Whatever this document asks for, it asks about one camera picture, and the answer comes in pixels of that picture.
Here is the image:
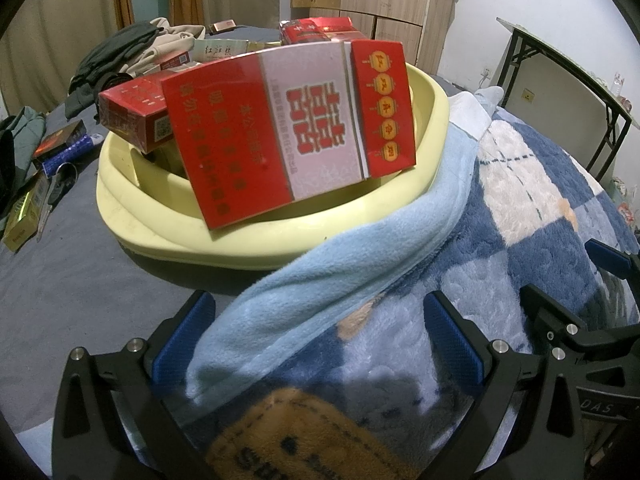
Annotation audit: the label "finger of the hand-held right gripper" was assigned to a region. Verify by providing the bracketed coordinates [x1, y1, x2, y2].
[584, 238, 640, 282]
[520, 283, 640, 362]

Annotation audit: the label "yellow green box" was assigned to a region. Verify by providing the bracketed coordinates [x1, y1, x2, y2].
[1, 174, 52, 254]

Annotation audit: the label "red carton with white panel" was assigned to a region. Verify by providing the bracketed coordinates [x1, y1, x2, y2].
[161, 40, 417, 231]

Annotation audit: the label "beige garment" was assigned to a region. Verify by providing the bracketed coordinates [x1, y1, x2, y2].
[125, 16, 207, 75]

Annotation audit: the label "wooden wardrobe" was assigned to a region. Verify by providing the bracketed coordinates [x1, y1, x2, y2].
[290, 0, 462, 77]

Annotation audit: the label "scissors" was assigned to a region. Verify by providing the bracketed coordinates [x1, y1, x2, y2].
[36, 161, 79, 242]

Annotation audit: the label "yellow plastic basin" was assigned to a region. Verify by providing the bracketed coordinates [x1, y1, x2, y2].
[96, 62, 451, 273]

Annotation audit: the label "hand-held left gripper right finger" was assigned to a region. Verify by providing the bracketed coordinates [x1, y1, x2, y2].
[423, 290, 587, 480]

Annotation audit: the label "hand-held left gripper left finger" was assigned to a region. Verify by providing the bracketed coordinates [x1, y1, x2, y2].
[51, 290, 217, 480]

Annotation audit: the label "black folding table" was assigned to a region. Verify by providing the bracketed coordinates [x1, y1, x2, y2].
[494, 16, 640, 187]

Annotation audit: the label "black and orange box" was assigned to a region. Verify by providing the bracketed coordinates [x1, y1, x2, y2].
[31, 120, 87, 162]

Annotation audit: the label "shiny red cigarette pack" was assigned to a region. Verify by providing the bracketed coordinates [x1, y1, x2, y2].
[278, 16, 367, 47]

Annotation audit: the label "blue tube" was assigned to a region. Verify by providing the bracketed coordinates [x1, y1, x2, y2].
[41, 132, 104, 177]

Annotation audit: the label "grey bed sheet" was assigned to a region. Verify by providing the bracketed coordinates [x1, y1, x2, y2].
[0, 25, 306, 438]

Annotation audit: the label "dark clothing pile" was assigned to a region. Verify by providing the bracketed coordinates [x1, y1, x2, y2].
[64, 20, 165, 122]

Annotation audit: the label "white and green cigarette pack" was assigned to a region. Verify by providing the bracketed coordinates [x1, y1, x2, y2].
[204, 37, 253, 63]

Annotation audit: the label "blue plaid fleece blanket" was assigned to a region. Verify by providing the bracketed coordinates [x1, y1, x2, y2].
[184, 86, 640, 480]

